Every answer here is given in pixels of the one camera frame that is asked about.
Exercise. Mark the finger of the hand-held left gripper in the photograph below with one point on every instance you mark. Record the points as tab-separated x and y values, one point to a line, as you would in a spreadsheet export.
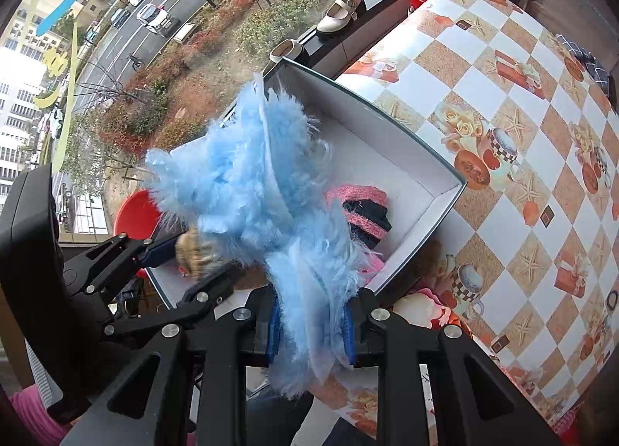
159	250
213	286

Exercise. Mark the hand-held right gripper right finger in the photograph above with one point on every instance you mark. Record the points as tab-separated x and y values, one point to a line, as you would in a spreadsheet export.
349	334

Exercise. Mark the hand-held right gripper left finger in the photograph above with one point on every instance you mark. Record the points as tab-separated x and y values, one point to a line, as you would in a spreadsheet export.
273	330

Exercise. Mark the beige knitted cloth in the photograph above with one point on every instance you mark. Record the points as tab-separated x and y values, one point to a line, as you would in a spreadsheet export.
193	255

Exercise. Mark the light blue feather duster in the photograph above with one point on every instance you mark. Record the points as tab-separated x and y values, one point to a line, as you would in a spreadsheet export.
251	175

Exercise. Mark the white cardboard box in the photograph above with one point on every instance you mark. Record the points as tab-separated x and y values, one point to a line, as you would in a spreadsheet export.
387	155

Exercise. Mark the person's left forearm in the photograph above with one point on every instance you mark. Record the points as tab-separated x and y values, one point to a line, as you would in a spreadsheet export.
34	417

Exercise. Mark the red plastic stool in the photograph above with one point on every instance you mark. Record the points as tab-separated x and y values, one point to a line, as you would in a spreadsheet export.
135	218

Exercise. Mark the floral tissue pack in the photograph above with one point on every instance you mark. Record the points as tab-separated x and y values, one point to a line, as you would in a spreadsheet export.
425	305

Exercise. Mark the checkered printed tablecloth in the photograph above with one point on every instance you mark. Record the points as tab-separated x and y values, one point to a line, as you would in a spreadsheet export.
483	83

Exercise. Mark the red plastic basin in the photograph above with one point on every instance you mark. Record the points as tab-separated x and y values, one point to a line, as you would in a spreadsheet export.
418	0

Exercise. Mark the plaid cloth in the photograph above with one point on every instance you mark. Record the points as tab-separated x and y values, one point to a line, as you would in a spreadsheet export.
582	59

